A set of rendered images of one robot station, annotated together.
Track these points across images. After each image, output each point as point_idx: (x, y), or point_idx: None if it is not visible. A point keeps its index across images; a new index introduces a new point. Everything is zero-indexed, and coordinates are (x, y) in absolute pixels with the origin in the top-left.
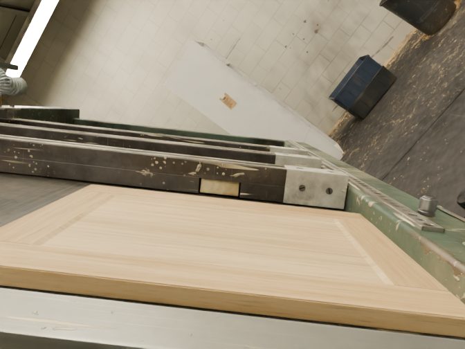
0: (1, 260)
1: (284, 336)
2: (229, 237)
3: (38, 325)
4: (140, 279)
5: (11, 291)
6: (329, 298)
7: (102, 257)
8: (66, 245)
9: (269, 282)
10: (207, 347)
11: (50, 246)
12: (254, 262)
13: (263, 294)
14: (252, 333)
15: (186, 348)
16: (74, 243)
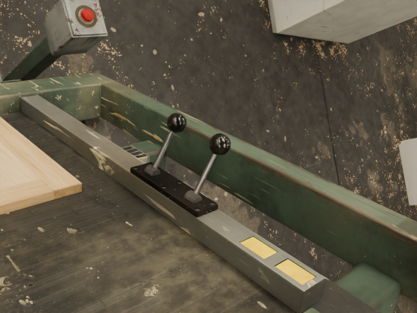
0: (62, 173)
1: (59, 117)
2: None
3: (96, 135)
4: (38, 149)
5: (90, 143)
6: (6, 125)
7: (30, 161)
8: (25, 176)
9: (6, 134)
10: (76, 121)
11: (31, 177)
12: None
13: (20, 133)
14: (63, 119)
15: (80, 122)
16: (20, 176)
